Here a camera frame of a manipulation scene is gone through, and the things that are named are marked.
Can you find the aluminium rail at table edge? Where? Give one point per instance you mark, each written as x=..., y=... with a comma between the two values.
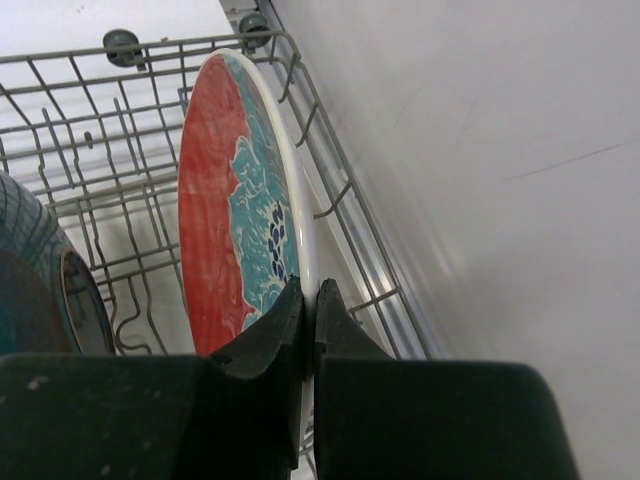
x=352, y=247

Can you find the red and teal plate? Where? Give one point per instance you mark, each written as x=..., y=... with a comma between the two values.
x=245, y=220

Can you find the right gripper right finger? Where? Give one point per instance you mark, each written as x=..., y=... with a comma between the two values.
x=377, y=417

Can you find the grey wire dish rack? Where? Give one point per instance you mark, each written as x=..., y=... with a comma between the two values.
x=95, y=136

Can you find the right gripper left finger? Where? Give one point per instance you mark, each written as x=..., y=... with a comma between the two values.
x=233, y=414

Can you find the dark teal plate with blossoms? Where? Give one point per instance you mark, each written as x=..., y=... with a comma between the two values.
x=49, y=299

